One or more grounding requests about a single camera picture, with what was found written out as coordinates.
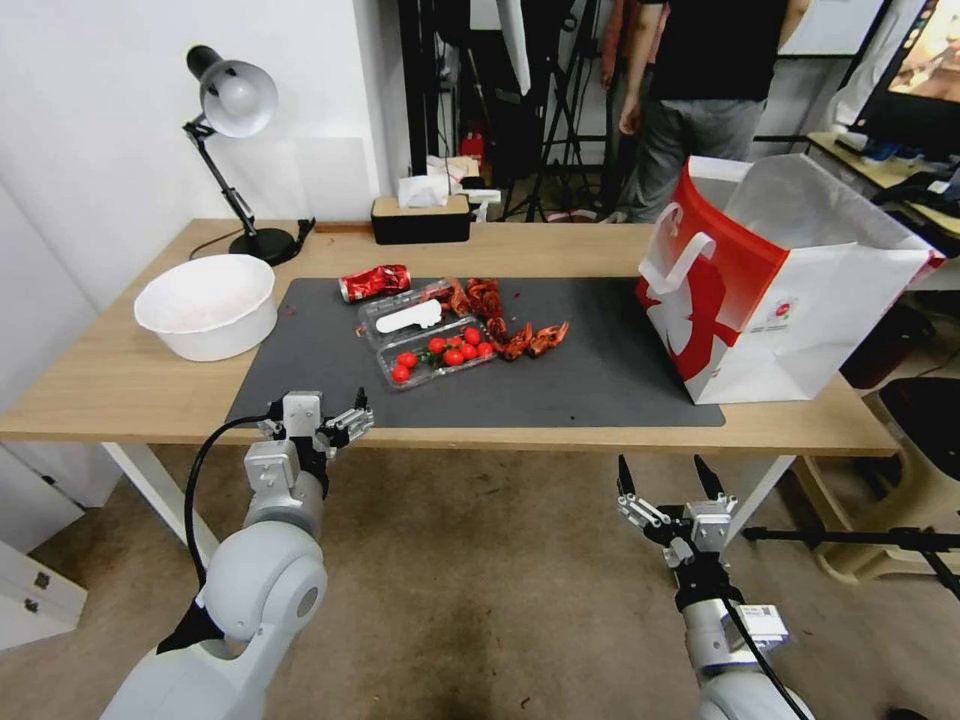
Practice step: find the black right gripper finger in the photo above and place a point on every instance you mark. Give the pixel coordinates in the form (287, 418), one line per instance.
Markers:
(641, 514)
(711, 491)

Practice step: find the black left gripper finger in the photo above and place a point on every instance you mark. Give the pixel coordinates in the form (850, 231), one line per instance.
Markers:
(274, 424)
(351, 426)

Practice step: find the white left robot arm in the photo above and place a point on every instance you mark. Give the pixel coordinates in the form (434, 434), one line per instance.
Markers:
(262, 585)

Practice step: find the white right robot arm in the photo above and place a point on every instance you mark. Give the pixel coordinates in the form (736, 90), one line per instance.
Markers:
(712, 637)

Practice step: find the clear plastic takeout box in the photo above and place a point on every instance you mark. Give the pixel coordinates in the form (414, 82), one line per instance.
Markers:
(420, 319)

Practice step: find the red and white delivery bag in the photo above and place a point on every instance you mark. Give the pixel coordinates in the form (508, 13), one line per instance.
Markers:
(757, 300)

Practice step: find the black tissue box wooden lid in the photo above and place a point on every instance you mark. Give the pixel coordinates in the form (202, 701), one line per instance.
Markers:
(420, 223)

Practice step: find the white table leg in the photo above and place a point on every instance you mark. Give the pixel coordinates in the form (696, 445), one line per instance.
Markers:
(761, 495)
(157, 499)

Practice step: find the white round bowl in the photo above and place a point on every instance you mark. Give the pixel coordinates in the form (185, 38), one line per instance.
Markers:
(206, 307)

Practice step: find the black stand bar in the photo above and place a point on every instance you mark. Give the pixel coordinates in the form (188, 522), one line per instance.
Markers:
(847, 535)

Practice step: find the crushed red soda can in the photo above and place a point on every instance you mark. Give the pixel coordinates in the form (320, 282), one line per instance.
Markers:
(375, 283)

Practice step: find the beige plastic stool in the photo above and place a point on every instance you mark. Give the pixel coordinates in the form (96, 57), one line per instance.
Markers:
(870, 525)

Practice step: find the red cooked crayfish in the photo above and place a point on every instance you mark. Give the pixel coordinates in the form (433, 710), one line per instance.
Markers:
(516, 345)
(484, 295)
(498, 326)
(547, 339)
(455, 296)

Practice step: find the dark grey table mat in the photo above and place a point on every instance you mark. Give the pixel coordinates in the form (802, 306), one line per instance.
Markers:
(525, 375)

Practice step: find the black power plug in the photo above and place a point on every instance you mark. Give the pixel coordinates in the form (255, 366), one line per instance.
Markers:
(306, 229)

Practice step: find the white tissue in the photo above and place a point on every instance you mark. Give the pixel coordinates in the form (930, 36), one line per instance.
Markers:
(421, 191)

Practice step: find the white cabinet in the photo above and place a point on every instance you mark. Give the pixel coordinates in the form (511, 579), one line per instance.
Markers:
(37, 525)

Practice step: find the red fire extinguisher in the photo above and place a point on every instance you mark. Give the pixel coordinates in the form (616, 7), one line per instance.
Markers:
(472, 150)

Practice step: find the black desk lamp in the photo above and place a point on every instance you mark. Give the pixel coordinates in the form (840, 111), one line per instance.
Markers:
(238, 97)

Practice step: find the wooden side desk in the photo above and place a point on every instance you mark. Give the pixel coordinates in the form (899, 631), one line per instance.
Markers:
(885, 169)

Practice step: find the person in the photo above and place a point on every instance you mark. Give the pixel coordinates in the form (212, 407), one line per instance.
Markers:
(705, 90)

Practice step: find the black framed monitor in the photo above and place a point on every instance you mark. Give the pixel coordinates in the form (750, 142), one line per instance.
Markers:
(919, 67)

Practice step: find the white whiteboard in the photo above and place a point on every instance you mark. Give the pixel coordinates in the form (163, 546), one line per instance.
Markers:
(825, 26)

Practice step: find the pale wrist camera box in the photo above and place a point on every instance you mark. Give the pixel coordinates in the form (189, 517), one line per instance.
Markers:
(304, 412)
(709, 529)

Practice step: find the black camera tripod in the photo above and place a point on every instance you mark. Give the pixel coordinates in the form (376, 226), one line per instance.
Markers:
(559, 112)

